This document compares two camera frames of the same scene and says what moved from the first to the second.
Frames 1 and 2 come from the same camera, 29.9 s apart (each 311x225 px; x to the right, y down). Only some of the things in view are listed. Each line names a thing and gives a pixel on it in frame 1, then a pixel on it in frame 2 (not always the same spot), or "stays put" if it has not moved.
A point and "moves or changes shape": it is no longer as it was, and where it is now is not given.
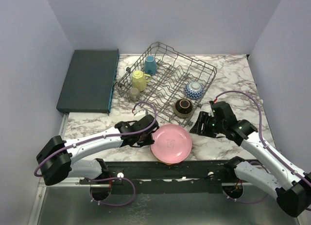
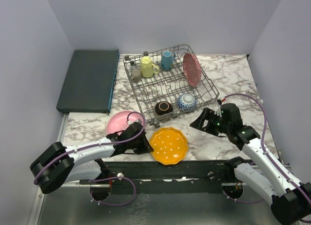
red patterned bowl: (194, 90) to (186, 102)
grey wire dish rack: (162, 79) moves or changes shape
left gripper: (149, 141) to (146, 147)
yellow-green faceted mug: (139, 79) to (147, 68)
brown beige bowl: (183, 108) to (163, 107)
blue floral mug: (150, 65) to (167, 60)
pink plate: (173, 143) to (118, 122)
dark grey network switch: (89, 86) stays put
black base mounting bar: (178, 176) stays put
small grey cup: (134, 94) to (136, 75)
